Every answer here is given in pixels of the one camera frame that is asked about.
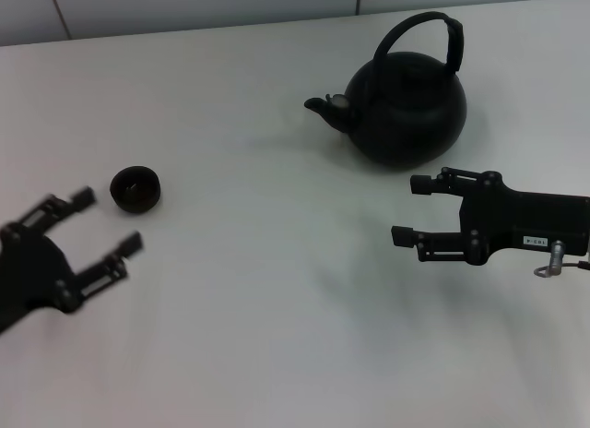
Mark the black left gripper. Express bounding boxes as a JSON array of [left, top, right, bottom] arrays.
[[0, 186, 145, 335]]

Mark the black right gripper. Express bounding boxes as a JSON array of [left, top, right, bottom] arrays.
[[390, 166, 590, 267]]

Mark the small black teacup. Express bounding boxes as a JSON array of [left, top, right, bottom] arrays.
[[109, 165, 163, 213]]

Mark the black round teapot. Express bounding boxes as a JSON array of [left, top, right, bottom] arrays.
[[303, 11, 468, 172]]

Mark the right gripper cable silver plug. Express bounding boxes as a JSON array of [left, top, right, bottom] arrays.
[[533, 239, 590, 279]]

